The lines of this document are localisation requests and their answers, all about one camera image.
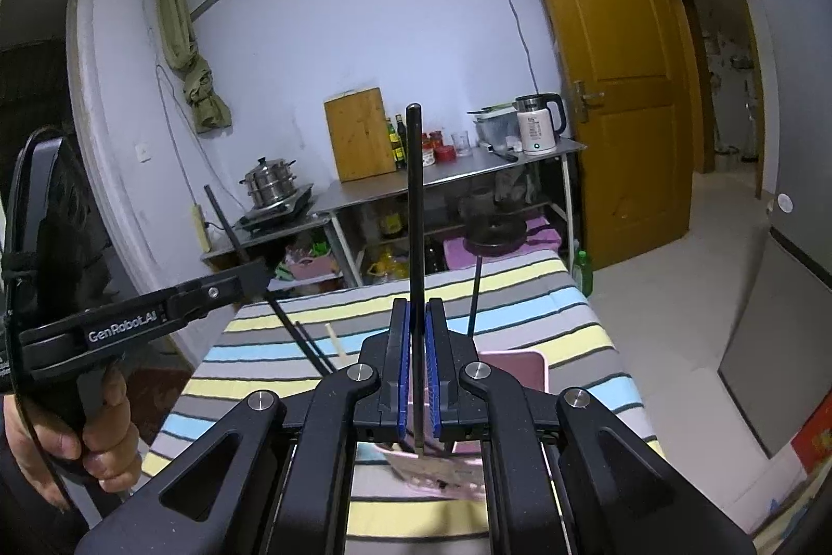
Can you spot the green tied curtain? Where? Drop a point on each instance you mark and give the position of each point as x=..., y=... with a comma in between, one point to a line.
x=182, y=41

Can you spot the yellow wooden door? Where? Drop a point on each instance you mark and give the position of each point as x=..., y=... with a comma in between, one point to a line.
x=611, y=74

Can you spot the clear glass cup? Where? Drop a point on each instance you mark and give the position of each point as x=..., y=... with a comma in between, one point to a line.
x=462, y=144

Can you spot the grey refrigerator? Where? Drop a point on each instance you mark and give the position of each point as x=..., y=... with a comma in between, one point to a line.
x=793, y=204

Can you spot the white electric kettle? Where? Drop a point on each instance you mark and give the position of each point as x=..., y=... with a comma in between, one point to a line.
x=536, y=129

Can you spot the red sauce jar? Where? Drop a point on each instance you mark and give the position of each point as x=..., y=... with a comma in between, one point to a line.
x=428, y=153

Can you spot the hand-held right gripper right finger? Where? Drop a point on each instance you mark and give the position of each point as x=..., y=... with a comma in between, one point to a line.
x=433, y=373

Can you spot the stainless steamer pot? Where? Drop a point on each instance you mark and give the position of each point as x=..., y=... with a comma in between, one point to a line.
x=270, y=184

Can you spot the yellow oil jug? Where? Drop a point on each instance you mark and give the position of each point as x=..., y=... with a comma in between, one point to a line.
x=389, y=266

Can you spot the green plastic bottle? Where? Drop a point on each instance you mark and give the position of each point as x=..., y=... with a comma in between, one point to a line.
x=583, y=275

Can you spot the steel kitchen shelf table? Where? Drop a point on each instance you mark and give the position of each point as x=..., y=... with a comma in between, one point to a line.
x=390, y=191

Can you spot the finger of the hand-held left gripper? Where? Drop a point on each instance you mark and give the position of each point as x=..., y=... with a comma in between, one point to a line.
x=218, y=290

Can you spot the white wall switch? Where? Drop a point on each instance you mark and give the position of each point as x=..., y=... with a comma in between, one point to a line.
x=142, y=152

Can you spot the pink utensil holder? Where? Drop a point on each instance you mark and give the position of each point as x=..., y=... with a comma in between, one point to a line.
x=520, y=373

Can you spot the dark sauce bottle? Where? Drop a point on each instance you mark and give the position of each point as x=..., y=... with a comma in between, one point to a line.
x=401, y=142

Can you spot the wooden cutting board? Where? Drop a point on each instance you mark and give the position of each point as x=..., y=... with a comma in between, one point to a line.
x=361, y=135

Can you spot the red box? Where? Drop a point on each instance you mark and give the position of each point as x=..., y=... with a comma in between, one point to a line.
x=816, y=438

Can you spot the person's left hand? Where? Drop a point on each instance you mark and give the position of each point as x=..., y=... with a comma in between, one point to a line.
x=114, y=444

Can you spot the pink cloth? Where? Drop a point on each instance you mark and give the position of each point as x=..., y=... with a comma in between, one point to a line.
x=543, y=236

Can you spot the striped bed sheet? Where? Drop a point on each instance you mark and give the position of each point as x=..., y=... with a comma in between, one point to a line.
x=520, y=301

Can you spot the wooden chopstick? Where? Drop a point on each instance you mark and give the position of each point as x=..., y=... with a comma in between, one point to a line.
x=335, y=342

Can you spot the beige power strip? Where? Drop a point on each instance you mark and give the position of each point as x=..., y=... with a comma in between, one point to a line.
x=201, y=230

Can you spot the black pan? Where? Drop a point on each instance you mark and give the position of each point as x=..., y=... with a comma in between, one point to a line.
x=497, y=233

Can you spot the pink basket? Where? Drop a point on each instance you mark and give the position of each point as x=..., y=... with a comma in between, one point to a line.
x=312, y=267

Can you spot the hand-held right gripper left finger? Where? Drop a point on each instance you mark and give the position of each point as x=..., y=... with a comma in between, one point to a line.
x=403, y=373

